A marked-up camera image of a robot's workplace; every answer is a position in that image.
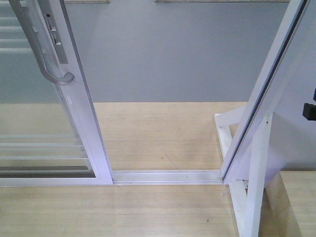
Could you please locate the grey lock plate on door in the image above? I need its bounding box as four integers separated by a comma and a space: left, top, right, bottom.
43, 13, 69, 64

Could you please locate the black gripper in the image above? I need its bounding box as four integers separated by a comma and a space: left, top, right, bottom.
302, 103, 316, 121

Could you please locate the white wooden support brace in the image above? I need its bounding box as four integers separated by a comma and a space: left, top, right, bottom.
214, 107, 273, 237

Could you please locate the white framed sliding glass door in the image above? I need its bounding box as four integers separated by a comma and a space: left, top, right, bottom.
0, 0, 113, 186

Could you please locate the light wooden side box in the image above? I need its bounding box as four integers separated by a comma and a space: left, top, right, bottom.
259, 170, 316, 237

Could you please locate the light wooden platform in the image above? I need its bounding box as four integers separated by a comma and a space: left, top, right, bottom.
0, 102, 243, 237

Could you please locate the white door frame post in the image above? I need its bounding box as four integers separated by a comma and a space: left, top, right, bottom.
216, 0, 310, 185

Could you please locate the grey curved door handle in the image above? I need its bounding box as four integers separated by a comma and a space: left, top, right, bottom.
9, 0, 75, 85

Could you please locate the aluminium floor door track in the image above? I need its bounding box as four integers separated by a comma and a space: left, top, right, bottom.
113, 170, 223, 185

